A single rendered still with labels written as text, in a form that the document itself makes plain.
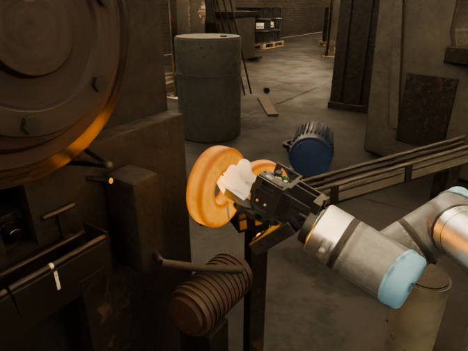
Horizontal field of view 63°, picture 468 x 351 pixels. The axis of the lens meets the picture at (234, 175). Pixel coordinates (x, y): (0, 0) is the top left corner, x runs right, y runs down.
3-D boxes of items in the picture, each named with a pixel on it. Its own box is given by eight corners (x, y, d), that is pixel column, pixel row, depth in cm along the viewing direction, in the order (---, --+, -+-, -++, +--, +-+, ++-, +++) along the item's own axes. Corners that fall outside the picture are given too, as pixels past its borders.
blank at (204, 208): (179, 165, 65) (194, 169, 63) (230, 132, 76) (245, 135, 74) (191, 239, 72) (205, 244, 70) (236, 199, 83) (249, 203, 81)
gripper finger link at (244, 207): (236, 181, 70) (275, 205, 67) (233, 189, 71) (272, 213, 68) (221, 190, 67) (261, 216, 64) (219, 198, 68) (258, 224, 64)
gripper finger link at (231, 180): (220, 150, 70) (261, 174, 66) (213, 176, 73) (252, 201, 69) (209, 154, 67) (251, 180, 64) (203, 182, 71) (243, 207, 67)
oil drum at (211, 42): (166, 135, 362) (158, 35, 325) (205, 120, 406) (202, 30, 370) (216, 147, 331) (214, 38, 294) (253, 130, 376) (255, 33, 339)
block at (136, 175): (113, 261, 95) (99, 172, 85) (138, 246, 101) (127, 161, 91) (143, 277, 90) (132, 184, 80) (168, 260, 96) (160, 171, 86)
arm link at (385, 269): (397, 308, 62) (400, 320, 53) (329, 264, 67) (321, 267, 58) (427, 259, 62) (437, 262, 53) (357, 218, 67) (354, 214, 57)
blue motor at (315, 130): (285, 182, 269) (287, 134, 255) (294, 153, 319) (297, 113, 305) (330, 186, 262) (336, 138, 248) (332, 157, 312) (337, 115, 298)
